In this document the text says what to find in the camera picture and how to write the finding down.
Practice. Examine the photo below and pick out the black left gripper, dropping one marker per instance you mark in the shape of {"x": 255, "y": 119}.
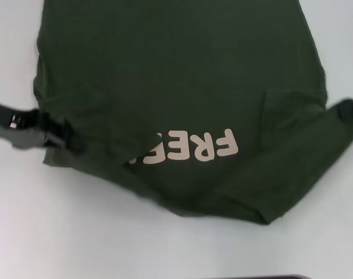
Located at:
{"x": 7, "y": 122}

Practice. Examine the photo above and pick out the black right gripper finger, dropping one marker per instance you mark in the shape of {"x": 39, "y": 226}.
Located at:
{"x": 350, "y": 109}

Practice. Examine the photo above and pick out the dark green FREE t-shirt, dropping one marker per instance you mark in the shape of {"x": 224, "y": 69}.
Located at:
{"x": 179, "y": 72}

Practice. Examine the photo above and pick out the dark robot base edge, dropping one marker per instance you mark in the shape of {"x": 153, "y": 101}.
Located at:
{"x": 310, "y": 277}

